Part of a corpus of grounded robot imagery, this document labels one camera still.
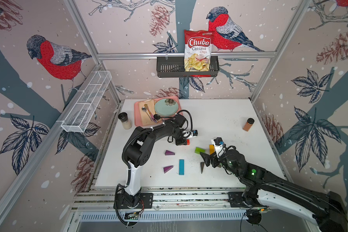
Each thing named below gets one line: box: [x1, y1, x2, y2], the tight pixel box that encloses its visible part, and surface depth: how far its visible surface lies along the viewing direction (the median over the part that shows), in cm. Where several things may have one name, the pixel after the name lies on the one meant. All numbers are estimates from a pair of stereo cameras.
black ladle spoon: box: [153, 114, 166, 120], surface depth 111 cm
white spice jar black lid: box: [117, 112, 132, 130], surface depth 100 cm
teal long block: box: [178, 159, 185, 176], surface depth 87 cm
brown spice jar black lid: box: [242, 117, 255, 132], surface depth 97 cm
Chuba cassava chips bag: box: [184, 29, 215, 78], surface depth 87 cm
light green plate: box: [154, 98, 179, 117], surface depth 119 cm
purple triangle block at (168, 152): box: [164, 149, 175, 156], surface depth 92 cm
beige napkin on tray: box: [138, 99, 157, 127], surface depth 116 cm
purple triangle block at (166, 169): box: [163, 165, 174, 174], surface depth 85 cm
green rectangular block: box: [194, 146, 206, 155], surface depth 92 cm
